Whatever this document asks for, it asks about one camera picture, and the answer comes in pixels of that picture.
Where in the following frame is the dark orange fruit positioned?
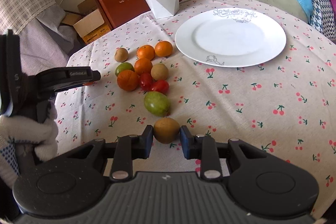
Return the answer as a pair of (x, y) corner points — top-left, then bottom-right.
(117, 70), (139, 92)

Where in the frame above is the large green mango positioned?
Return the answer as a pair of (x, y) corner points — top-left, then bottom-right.
(144, 92), (171, 117)

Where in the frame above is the white gloved hand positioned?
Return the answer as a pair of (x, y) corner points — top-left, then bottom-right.
(1, 103), (58, 188)

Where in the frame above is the small green lime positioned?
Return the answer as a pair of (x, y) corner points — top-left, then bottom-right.
(114, 62), (134, 76)

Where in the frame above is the small brown kiwi fruit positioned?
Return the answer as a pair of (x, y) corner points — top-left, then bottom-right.
(114, 48), (129, 63)

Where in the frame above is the cardboard box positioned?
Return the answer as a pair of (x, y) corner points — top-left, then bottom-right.
(62, 0), (111, 44)

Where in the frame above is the orange mandarin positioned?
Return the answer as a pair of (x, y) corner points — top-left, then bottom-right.
(137, 45), (155, 60)
(134, 58), (153, 75)
(154, 41), (173, 57)

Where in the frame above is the red cherry tomato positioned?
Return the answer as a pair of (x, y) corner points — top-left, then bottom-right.
(139, 73), (153, 92)
(150, 80), (169, 94)

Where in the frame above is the white geometric plant pot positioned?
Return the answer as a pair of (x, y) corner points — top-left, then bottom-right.
(145, 0), (179, 19)

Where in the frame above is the white ceramic plate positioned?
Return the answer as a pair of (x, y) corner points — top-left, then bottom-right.
(175, 7), (286, 68)

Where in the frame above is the houndstooth sofa cover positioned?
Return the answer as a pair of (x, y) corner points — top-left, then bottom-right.
(310, 0), (335, 42)

